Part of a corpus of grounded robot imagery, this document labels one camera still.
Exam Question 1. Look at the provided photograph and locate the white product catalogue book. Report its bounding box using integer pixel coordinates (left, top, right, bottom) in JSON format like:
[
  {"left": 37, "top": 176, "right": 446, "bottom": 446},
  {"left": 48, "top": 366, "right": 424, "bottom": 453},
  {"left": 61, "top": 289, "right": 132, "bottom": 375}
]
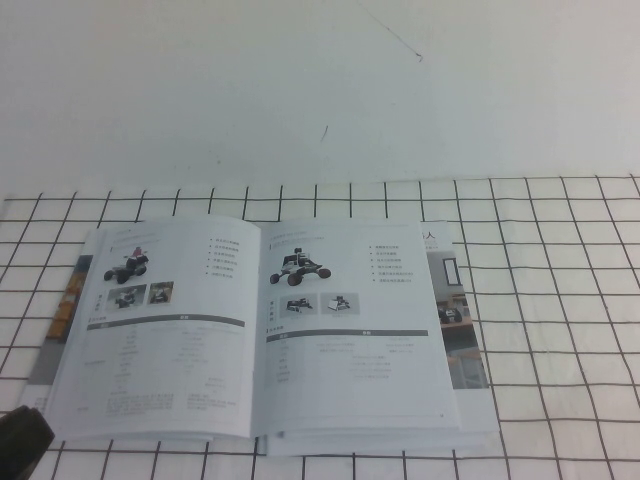
[{"left": 19, "top": 215, "right": 501, "bottom": 459}]

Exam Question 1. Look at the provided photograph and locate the white black-grid tablecloth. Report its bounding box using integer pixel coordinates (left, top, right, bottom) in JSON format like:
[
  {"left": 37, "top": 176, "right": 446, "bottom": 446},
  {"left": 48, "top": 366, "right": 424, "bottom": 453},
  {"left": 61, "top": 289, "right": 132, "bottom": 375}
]
[{"left": 0, "top": 174, "right": 640, "bottom": 480}]

